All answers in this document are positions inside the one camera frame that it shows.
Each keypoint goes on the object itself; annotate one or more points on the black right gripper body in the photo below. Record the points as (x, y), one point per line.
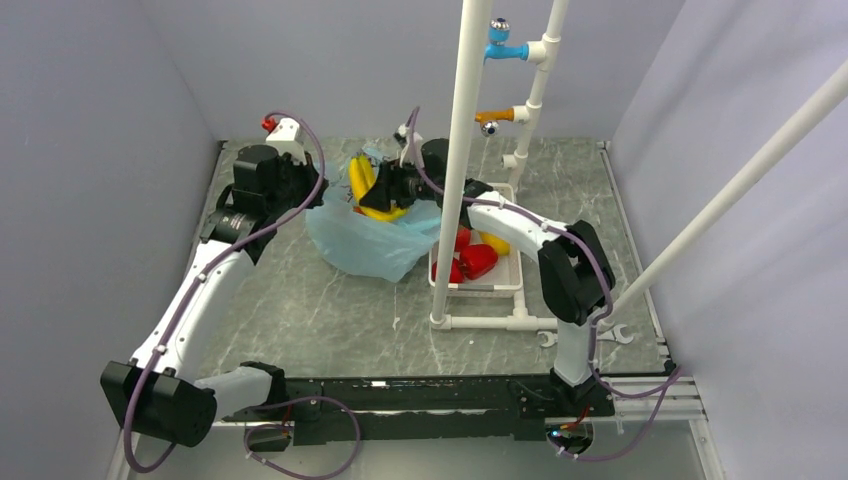
(409, 186)

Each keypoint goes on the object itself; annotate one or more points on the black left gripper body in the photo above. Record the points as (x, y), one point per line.
(298, 183)

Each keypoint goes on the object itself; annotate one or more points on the yellow fake banana bunch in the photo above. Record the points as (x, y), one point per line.
(362, 177)

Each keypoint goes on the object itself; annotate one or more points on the blue printed plastic bag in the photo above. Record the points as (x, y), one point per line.
(383, 246)

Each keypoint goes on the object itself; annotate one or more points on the red fake tomato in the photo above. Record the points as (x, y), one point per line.
(456, 275)

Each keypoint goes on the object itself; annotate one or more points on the red fake bell pepper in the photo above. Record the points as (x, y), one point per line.
(477, 260)

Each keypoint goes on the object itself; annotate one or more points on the yellow fake mango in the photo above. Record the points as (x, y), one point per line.
(501, 247)

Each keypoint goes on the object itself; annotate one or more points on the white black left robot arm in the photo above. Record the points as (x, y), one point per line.
(158, 392)

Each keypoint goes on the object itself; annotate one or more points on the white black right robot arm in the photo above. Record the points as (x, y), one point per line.
(575, 273)

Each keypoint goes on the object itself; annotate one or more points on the red fake fruit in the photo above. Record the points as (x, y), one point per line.
(463, 238)

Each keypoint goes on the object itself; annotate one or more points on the orange plastic faucet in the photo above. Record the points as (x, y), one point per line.
(489, 121)

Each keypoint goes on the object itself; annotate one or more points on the white perforated plastic basket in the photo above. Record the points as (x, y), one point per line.
(506, 276)

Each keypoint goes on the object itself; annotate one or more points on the blue plastic faucet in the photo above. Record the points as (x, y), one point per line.
(497, 48)

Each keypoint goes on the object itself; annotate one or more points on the white pvc pipe rack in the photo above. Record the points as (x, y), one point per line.
(473, 37)

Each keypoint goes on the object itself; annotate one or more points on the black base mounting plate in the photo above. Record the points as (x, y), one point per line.
(431, 407)

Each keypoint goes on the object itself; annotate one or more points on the silver open-end wrench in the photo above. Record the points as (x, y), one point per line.
(616, 334)

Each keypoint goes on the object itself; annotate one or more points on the white diagonal pipe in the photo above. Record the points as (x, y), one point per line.
(800, 124)

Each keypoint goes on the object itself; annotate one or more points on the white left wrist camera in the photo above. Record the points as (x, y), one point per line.
(286, 137)

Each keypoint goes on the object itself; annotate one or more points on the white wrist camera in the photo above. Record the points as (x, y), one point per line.
(410, 144)
(286, 137)

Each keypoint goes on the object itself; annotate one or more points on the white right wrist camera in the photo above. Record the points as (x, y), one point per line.
(410, 144)

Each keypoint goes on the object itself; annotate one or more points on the aluminium extrusion rail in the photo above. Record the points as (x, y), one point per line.
(641, 399)

